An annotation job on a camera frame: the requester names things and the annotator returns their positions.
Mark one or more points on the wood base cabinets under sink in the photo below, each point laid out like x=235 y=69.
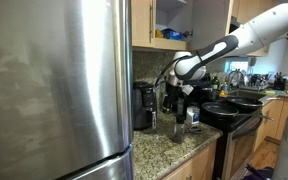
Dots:
x=272 y=116

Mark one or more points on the yellow package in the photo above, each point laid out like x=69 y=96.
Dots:
x=158 y=34

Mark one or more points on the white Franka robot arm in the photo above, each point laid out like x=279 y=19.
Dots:
x=250 y=33

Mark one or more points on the light wood upper cabinet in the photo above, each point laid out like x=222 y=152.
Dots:
x=170 y=44

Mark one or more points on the dark cooking pot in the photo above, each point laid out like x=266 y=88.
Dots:
x=206 y=95

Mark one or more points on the green glass bottle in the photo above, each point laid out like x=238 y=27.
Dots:
x=215 y=83

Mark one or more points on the bright kitchen window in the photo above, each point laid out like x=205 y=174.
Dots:
x=237 y=65

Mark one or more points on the white salt container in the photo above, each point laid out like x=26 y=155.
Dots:
x=193 y=116

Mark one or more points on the small glass jar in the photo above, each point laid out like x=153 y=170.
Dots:
x=179 y=133

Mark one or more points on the chrome sink faucet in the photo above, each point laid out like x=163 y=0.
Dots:
x=233 y=76

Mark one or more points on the black utensil holder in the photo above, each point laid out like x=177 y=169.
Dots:
x=279 y=83

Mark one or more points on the blue zip bag box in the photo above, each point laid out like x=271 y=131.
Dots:
x=173 y=34

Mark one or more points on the small blue soap bottle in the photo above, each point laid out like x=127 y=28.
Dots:
x=224 y=87

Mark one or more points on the stainless steel sink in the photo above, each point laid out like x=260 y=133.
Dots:
x=247 y=94

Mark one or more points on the dish rack with dishes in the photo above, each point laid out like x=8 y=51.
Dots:
x=255 y=82

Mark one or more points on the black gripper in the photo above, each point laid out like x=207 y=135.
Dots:
x=174 y=90

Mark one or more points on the black electric stove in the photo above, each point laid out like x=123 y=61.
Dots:
x=240 y=146

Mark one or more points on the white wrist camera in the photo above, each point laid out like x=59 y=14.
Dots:
x=188 y=89

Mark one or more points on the wood upper cabinets beside hood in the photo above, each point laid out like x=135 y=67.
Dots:
x=254 y=6

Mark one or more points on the stainless steel refrigerator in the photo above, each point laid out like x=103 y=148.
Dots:
x=50 y=83

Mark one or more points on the light wood base cabinet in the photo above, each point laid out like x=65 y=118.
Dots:
x=197 y=165

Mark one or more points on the yellow green sponge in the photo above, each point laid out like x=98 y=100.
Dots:
x=269 y=92

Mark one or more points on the black frying pan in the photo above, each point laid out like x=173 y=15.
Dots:
x=244 y=101
x=219 y=110

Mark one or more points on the dark purple floor clutter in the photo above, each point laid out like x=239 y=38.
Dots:
x=259 y=173

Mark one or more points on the black coffee maker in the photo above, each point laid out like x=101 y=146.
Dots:
x=142 y=100

